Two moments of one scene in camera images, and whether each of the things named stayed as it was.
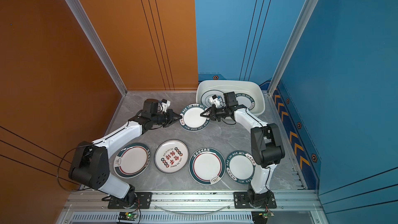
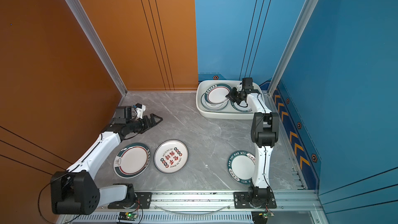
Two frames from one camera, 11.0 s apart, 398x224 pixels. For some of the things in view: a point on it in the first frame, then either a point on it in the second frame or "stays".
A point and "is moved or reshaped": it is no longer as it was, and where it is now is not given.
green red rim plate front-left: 131,160 stays
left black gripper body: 160,119 -> 138,126
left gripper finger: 170,122 -> 152,125
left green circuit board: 127,216 stays
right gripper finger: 214,118 -> 238,100
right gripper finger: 212,110 -> 232,94
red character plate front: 171,156 stays
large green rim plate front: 207,166 -> 214,96
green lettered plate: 240,166 stays
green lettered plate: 192,120 is moved or reshaped
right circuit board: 260,217 stays
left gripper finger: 176,116 -> 153,120
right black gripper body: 222,113 -> 240,94
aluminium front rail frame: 215,207 stays
